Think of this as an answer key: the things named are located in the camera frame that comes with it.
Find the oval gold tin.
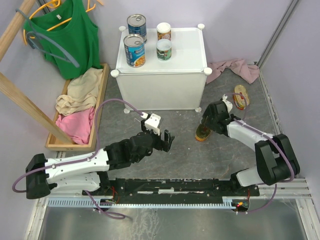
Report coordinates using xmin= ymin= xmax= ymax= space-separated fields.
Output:
xmin=195 ymin=123 xmax=212 ymax=142
xmin=233 ymin=84 xmax=250 ymax=110

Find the blue can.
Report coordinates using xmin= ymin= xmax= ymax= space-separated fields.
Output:
xmin=127 ymin=14 xmax=147 ymax=43
xmin=123 ymin=34 xmax=146 ymax=68

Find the green can white lid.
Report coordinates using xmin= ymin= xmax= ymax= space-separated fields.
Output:
xmin=156 ymin=39 xmax=172 ymax=61

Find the orange can white lid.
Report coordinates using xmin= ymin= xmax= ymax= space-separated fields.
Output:
xmin=156 ymin=22 xmax=172 ymax=41

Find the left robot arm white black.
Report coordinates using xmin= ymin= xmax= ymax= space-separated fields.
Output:
xmin=25 ymin=120 xmax=175 ymax=200

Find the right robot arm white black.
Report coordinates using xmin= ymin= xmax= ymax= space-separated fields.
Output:
xmin=201 ymin=99 xmax=301 ymax=196

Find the white cube cabinet counter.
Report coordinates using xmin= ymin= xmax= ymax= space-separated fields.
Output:
xmin=111 ymin=23 xmax=212 ymax=113

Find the mauve cloth on floor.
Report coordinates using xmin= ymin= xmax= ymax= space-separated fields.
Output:
xmin=206 ymin=58 xmax=260 ymax=84

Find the pink cloth in tray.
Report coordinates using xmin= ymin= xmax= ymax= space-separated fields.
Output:
xmin=55 ymin=107 xmax=95 ymax=145

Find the beige cloth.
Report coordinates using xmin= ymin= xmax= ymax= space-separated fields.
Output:
xmin=55 ymin=67 xmax=103 ymax=116

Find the grey blue clothes hanger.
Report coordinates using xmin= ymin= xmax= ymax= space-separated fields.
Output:
xmin=14 ymin=8 xmax=81 ymax=68

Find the green tank top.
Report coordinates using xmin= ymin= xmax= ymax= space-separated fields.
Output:
xmin=27 ymin=11 xmax=102 ymax=80

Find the orange clothes hanger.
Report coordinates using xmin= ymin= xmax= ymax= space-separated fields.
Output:
xmin=22 ymin=0 xmax=97 ymax=45

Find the wooden rack pole lower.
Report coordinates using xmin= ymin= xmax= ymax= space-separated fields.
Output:
xmin=0 ymin=73 xmax=73 ymax=144

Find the wooden rack pole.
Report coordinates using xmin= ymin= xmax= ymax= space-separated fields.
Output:
xmin=0 ymin=73 xmax=73 ymax=144
xmin=0 ymin=0 xmax=36 ymax=60

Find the wooden rack pole upper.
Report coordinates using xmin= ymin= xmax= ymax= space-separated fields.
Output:
xmin=0 ymin=0 xmax=36 ymax=60

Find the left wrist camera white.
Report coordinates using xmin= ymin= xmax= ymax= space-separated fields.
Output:
xmin=141 ymin=112 xmax=163 ymax=136

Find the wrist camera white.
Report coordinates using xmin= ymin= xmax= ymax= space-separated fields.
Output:
xmin=221 ymin=94 xmax=233 ymax=113
xmin=141 ymin=112 xmax=163 ymax=136

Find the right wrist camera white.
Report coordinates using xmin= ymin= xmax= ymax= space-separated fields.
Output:
xmin=221 ymin=94 xmax=233 ymax=113

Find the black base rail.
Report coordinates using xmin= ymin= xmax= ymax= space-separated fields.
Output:
xmin=90 ymin=178 xmax=260 ymax=204

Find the white cable duct comb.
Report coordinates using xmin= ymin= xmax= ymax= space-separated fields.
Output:
xmin=47 ymin=197 xmax=236 ymax=210

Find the aluminium frame post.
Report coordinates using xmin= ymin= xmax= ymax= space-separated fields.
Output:
xmin=257 ymin=0 xmax=301 ymax=69

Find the aluminium floor rail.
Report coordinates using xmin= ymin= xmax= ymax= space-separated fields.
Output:
xmin=47 ymin=178 xmax=310 ymax=200

